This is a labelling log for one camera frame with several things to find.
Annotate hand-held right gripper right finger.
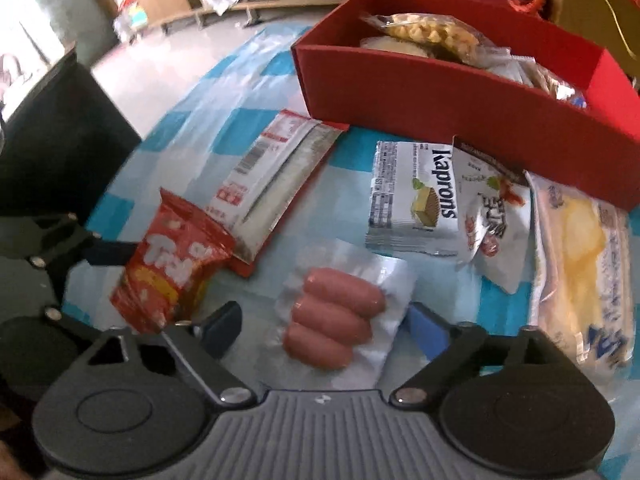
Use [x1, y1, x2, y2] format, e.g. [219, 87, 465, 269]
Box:
[390, 301, 586, 406]

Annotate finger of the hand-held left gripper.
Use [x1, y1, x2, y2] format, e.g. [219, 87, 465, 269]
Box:
[30, 257, 133, 341]
[0, 211, 140, 281]

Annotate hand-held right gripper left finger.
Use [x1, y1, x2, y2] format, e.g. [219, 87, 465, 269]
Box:
[87, 301, 258, 406]

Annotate red snack packet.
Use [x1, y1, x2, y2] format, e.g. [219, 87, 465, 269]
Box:
[110, 188, 236, 333]

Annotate sausage packet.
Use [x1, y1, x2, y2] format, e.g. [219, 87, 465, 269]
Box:
[270, 239, 418, 391]

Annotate white red printed packet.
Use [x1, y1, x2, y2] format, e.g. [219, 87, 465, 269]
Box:
[452, 135, 533, 295]

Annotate white wafer packet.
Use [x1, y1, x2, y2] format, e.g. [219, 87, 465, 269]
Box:
[365, 140, 461, 257]

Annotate long white snack packet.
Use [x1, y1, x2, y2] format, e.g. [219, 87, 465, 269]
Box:
[209, 109, 351, 277]

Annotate yellow cake packet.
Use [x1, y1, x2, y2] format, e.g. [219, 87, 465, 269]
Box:
[524, 170, 636, 386]

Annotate red cardboard box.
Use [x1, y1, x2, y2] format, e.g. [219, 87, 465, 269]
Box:
[291, 0, 640, 211]

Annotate round white cake packet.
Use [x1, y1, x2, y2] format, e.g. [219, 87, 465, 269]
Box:
[360, 35, 436, 61]

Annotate waffle packet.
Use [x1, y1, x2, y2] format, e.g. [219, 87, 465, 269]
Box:
[360, 12, 511, 66]

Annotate black chair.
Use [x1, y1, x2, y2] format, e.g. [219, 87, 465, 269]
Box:
[0, 47, 143, 216]

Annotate blue white checkered tablecloth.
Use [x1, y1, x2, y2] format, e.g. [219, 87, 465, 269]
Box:
[60, 25, 640, 480]

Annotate plastic drawer unit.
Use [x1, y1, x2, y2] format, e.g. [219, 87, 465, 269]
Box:
[114, 0, 151, 36]

